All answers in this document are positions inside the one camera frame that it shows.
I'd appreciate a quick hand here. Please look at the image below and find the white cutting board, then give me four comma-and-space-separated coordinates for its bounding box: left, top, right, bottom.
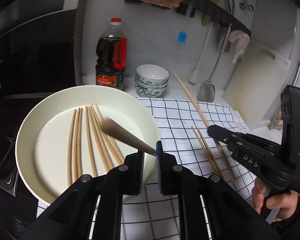
223, 40, 291, 130

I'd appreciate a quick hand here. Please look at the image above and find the top floral ceramic bowl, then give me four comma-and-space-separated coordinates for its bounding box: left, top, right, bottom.
135, 64, 170, 86

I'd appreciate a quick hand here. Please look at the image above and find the black wall hook rail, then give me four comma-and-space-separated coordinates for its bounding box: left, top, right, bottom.
125, 0, 251, 36

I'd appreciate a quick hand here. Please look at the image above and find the right hand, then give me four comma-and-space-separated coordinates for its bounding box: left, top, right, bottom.
252, 178, 299, 222

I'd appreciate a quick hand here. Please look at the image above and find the white hanging rag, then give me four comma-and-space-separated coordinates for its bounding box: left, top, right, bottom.
228, 30, 250, 63

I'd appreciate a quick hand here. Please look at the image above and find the middle floral ceramic bowl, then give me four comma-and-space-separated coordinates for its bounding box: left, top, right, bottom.
134, 79, 168, 89

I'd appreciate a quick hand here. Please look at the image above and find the dark soy sauce bottle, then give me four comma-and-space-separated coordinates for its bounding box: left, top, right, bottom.
95, 18, 127, 90

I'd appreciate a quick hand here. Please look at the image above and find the large cream round bowl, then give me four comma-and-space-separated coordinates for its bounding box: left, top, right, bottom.
15, 86, 160, 205

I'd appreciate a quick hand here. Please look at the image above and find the white black checkered cloth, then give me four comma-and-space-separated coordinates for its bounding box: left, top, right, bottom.
36, 97, 258, 240

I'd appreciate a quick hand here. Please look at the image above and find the blue wall sticker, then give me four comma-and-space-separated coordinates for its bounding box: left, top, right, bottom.
177, 31, 187, 44

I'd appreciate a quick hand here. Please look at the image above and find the white dish brush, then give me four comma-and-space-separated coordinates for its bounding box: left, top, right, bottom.
188, 23, 212, 85

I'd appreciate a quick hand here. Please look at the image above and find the metal spatula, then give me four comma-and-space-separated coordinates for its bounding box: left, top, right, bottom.
197, 24, 232, 102

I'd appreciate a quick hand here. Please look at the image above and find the bottom floral ceramic bowl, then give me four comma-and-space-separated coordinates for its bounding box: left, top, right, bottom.
135, 85, 167, 98

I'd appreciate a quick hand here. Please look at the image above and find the floral ceramic bowl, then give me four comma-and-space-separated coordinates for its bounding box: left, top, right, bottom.
135, 85, 167, 98
134, 79, 168, 89
135, 64, 170, 86

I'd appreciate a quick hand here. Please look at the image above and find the black range hood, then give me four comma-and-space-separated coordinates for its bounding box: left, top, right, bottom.
0, 0, 80, 95

